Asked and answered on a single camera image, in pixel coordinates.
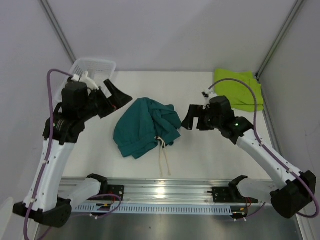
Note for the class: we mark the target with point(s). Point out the teal green shorts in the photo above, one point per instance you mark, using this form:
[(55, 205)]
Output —
[(145, 123)]

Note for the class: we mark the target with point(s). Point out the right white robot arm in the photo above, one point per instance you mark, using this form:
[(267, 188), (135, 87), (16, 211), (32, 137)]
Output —
[(293, 189)]

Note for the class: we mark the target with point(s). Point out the right aluminium corner post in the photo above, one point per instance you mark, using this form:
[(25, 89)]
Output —
[(282, 33)]

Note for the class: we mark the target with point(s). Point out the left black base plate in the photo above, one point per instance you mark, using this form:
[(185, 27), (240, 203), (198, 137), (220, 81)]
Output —
[(117, 189)]

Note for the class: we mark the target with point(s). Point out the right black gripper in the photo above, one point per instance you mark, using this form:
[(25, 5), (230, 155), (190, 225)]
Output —
[(194, 112)]

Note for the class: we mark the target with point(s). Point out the white plastic basket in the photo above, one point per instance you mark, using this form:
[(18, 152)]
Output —
[(97, 69)]

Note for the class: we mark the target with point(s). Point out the lime green folded shorts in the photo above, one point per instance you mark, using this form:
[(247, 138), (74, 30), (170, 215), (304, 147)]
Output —
[(239, 96)]

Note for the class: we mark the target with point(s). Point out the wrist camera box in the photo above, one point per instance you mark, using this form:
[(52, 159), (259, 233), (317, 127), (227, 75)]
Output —
[(74, 96), (221, 103)]

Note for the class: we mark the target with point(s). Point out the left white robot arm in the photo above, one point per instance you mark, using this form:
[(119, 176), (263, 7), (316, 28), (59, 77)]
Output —
[(43, 204)]

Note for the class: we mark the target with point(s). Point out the left aluminium corner post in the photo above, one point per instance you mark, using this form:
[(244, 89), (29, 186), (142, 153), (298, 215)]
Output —
[(52, 19)]

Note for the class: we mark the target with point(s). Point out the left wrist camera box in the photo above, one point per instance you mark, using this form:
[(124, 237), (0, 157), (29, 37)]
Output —
[(74, 96)]

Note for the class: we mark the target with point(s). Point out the white slotted cable duct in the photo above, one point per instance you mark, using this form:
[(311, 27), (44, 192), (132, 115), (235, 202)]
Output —
[(139, 208)]

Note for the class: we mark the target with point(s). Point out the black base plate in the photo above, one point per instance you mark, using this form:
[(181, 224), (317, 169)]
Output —
[(117, 189), (224, 194)]

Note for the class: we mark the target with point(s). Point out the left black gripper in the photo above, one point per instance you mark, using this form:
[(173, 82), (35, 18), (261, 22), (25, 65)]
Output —
[(118, 98)]

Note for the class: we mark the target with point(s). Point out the aluminium corner post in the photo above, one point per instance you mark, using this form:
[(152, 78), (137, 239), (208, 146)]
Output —
[(282, 33), (52, 19)]

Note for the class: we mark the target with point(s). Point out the aluminium mounting rail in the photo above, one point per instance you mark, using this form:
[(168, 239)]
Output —
[(168, 190)]

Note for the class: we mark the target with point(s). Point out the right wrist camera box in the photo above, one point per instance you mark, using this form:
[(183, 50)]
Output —
[(221, 103)]

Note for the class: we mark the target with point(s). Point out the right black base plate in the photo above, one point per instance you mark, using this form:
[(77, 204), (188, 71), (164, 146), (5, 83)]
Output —
[(224, 194)]

